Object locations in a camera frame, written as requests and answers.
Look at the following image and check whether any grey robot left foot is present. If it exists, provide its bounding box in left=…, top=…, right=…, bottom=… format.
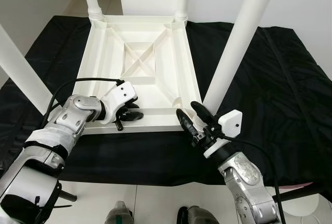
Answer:
left=104, top=201, right=134, bottom=224

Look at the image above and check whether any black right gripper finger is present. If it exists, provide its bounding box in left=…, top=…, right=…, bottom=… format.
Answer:
left=191, top=101, right=216, bottom=126
left=176, top=109, right=197, bottom=136

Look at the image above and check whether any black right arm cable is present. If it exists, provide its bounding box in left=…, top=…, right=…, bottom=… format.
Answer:
left=220, top=137, right=286, bottom=224

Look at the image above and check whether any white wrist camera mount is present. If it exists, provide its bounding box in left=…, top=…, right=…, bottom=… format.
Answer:
left=202, top=109, right=244, bottom=159
left=101, top=80, right=138, bottom=126

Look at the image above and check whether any pink cloth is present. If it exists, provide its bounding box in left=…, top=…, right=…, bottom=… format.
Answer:
left=288, top=181, right=314, bottom=188

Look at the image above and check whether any cream plastic children table top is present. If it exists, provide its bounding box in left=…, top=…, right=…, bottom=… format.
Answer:
left=74, top=16, right=204, bottom=135

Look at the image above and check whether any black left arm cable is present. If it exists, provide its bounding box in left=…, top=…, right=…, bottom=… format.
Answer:
left=41, top=77, right=125, bottom=129

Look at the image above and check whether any grey robot right foot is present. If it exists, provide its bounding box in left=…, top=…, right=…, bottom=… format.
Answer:
left=176, top=206, right=216, bottom=224

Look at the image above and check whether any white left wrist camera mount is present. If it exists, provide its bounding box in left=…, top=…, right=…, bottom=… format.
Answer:
left=101, top=80, right=138, bottom=126

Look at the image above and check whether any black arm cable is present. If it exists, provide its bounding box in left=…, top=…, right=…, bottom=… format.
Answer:
left=220, top=137, right=286, bottom=224
left=41, top=77, right=125, bottom=129

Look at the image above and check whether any black tablecloth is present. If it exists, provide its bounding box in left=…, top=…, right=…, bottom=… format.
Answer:
left=0, top=16, right=332, bottom=196

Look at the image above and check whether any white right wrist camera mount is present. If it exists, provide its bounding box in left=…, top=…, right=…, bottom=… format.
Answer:
left=202, top=109, right=244, bottom=159

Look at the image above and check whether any black rod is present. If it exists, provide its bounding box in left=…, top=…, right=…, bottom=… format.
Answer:
left=56, top=190, right=77, bottom=202

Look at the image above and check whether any grey robot foot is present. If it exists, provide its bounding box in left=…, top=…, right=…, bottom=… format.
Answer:
left=176, top=206, right=216, bottom=224
left=104, top=201, right=134, bottom=224

